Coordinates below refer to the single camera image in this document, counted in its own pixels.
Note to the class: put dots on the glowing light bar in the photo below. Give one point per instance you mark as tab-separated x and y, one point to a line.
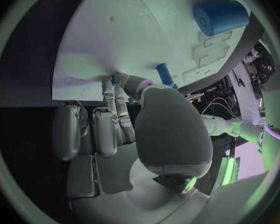
228	171

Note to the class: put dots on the large blue cylinder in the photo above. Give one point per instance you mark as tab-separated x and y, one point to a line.
221	16

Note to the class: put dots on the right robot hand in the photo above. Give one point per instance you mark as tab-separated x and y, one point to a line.
172	134

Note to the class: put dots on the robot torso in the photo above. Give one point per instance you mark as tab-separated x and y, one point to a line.
274	112

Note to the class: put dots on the white task board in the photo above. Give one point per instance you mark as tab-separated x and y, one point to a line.
121	46

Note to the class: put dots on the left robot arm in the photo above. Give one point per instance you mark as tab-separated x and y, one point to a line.
231	127

